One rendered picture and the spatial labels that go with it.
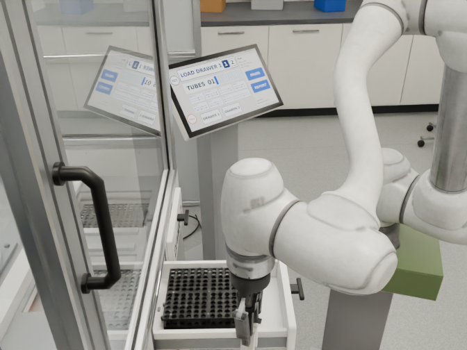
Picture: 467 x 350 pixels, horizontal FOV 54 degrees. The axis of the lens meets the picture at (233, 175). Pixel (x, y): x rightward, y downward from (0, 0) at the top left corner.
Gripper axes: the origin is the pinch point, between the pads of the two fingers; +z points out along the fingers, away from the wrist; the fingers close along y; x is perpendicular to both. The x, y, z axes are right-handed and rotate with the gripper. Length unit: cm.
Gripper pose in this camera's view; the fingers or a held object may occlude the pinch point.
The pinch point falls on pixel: (249, 337)
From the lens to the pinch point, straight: 99.8
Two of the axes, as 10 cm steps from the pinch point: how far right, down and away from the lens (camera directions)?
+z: 0.0, 8.5, 5.3
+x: 9.3, 1.9, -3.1
